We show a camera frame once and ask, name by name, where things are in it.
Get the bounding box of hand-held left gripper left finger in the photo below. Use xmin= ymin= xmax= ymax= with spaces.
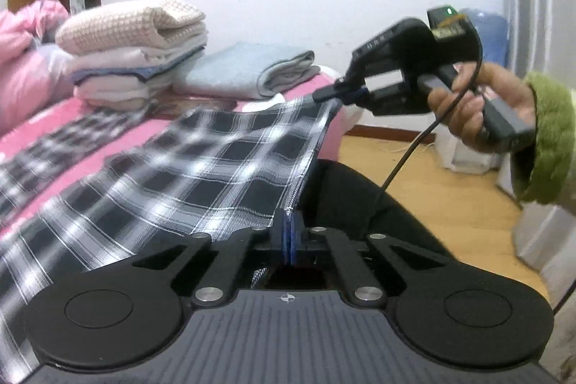
xmin=132 ymin=208 xmax=289 ymax=307

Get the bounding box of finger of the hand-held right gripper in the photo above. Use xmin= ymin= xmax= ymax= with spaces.
xmin=312 ymin=83 xmax=367 ymax=103

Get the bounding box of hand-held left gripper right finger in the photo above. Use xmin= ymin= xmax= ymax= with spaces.
xmin=288 ymin=208 xmax=444 ymax=307

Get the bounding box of black white plaid shirt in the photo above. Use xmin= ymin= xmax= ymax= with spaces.
xmin=0 ymin=96 xmax=343 ymax=384

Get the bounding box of person's right hand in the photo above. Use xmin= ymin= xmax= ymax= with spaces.
xmin=427 ymin=62 xmax=538 ymax=151

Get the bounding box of person's leg in black trousers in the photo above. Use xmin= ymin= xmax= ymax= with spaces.
xmin=297 ymin=161 xmax=451 ymax=259

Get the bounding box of blue water jug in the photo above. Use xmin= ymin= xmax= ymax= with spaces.
xmin=459 ymin=8 xmax=509 ymax=65

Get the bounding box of light blue folded towel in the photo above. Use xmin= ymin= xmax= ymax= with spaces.
xmin=173 ymin=42 xmax=321 ymax=100

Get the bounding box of white water dispenser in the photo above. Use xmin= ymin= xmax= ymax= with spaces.
xmin=434 ymin=109 xmax=505 ymax=174

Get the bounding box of purple blue folded garment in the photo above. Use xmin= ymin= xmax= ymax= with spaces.
xmin=73 ymin=46 xmax=205 ymax=87

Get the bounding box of stack of folded towels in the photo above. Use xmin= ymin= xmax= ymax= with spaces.
xmin=74 ymin=67 xmax=181 ymax=110

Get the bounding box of pale pink folded garment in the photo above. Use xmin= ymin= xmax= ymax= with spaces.
xmin=67 ymin=31 xmax=210 ymax=72

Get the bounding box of pink grey floral quilt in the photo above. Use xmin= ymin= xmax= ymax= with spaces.
xmin=0 ymin=0 xmax=75 ymax=133

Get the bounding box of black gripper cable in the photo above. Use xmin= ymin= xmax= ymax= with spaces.
xmin=369 ymin=19 xmax=484 ymax=227

